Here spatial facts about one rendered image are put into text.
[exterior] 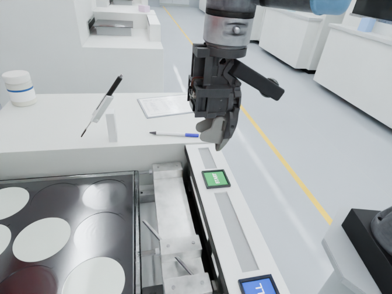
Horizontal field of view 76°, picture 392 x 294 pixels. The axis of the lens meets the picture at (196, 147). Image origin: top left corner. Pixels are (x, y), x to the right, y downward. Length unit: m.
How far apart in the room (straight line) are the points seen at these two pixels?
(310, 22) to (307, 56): 0.55
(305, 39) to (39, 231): 4.73
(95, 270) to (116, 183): 0.23
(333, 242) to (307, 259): 1.02
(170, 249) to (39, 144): 0.43
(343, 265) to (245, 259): 0.31
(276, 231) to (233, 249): 1.35
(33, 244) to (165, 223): 0.26
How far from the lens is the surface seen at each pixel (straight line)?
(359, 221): 0.75
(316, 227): 1.96
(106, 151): 0.70
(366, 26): 4.02
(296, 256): 1.75
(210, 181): 0.58
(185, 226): 0.59
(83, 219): 0.61
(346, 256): 0.75
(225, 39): 0.41
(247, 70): 0.44
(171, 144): 0.69
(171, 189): 0.67
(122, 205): 0.62
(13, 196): 0.72
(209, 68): 0.43
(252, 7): 0.42
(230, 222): 0.52
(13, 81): 0.94
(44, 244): 0.60
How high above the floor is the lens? 1.35
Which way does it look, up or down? 35 degrees down
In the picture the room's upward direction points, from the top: 5 degrees clockwise
